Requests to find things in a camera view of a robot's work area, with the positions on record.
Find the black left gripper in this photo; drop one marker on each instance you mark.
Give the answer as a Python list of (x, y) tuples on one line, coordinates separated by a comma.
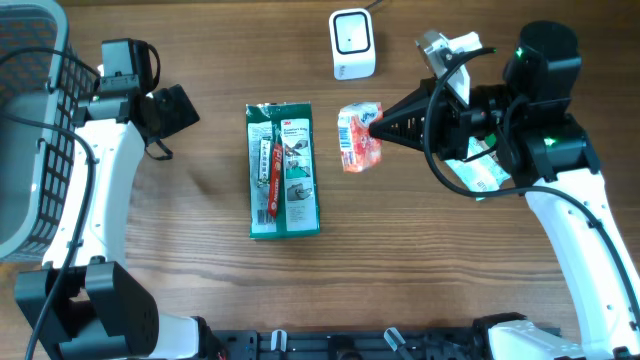
[(184, 113)]

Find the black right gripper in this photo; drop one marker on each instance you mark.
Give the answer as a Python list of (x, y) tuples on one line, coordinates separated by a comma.
[(439, 123)]

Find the orange tissue pack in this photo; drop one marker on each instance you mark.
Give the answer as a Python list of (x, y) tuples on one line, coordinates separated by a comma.
[(359, 150)]

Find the teal wet wipes pack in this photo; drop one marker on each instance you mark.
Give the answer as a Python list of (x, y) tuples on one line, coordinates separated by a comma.
[(483, 174)]

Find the green white candy bar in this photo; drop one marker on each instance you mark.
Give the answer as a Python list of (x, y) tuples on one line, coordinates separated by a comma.
[(263, 177)]

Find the red Nescafe coffee stick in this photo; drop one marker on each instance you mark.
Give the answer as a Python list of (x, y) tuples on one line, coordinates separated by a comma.
[(275, 179)]

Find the green glove package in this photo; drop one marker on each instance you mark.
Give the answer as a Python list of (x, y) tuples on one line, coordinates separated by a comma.
[(291, 125)]

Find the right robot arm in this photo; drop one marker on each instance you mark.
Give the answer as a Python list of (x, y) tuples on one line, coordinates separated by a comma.
[(553, 165)]

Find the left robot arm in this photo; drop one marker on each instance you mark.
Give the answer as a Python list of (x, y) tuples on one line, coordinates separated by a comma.
[(83, 303)]

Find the white barcode scanner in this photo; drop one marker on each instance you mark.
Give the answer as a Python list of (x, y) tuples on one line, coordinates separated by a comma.
[(352, 43)]

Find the grey plastic mesh basket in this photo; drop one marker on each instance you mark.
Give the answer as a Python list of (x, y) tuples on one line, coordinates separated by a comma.
[(41, 81)]

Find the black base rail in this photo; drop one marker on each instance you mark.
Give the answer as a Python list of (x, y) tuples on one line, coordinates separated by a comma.
[(429, 344)]

